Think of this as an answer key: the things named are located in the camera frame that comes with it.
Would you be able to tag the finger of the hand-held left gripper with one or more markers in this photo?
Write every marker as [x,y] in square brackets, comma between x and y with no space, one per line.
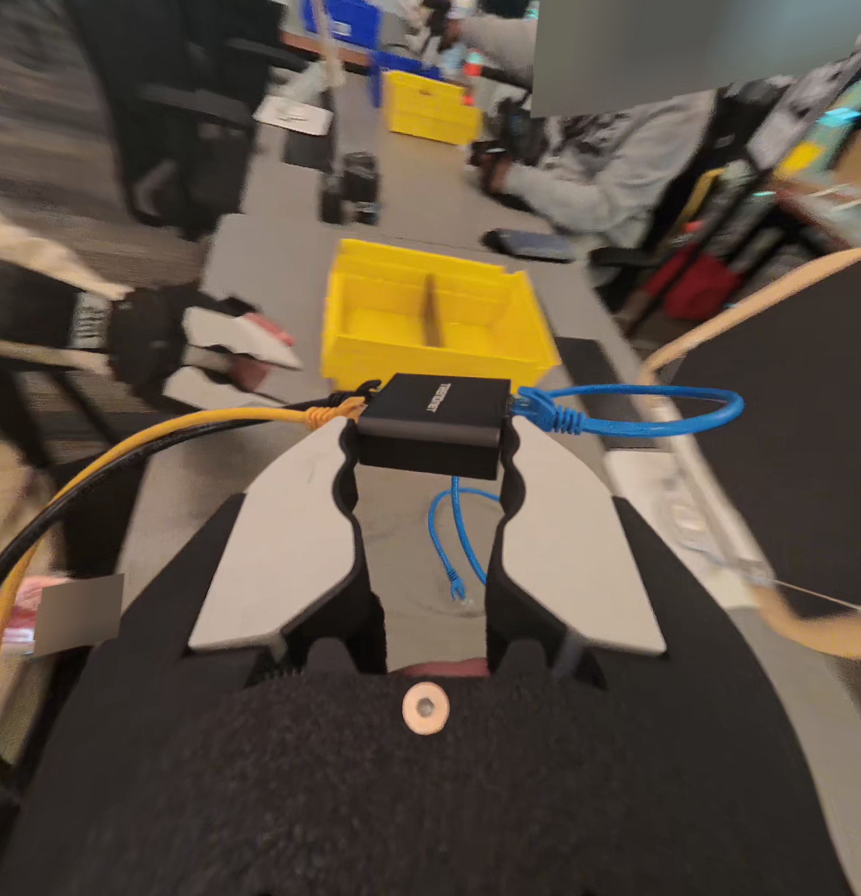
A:
[241,336]
[213,388]

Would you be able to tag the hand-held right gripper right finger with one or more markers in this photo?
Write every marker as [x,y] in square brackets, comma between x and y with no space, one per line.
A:
[577,560]

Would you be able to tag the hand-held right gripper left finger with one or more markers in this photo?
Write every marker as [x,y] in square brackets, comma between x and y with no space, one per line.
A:
[276,560]

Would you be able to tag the yellow storage bin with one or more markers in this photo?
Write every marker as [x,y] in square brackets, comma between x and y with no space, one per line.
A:
[430,112]
[388,329]

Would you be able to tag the black ethernet adapter box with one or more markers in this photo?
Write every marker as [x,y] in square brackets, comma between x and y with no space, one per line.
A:
[430,420]

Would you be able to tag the person's left hand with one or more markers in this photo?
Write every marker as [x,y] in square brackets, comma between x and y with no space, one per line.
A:
[252,371]

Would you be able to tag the white power strip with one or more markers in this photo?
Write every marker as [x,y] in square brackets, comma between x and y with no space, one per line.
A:
[682,518]

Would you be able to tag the black electronic equipment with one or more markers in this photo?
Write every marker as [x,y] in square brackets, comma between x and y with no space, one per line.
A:
[357,185]

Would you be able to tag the dark bin divider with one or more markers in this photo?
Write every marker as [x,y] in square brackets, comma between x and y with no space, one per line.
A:
[434,315]

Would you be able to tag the black office chair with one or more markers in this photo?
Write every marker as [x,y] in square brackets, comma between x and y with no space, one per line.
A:
[178,140]

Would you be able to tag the white stand base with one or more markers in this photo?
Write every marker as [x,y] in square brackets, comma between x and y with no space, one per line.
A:
[294,115]

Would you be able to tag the red bag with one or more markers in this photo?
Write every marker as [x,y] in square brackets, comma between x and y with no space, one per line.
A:
[696,287]

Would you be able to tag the dark flat case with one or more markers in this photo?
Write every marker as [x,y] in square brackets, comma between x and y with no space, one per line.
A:
[528,245]

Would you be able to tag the blue storage bin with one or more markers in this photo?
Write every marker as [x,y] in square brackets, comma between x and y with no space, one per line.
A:
[346,17]
[402,63]

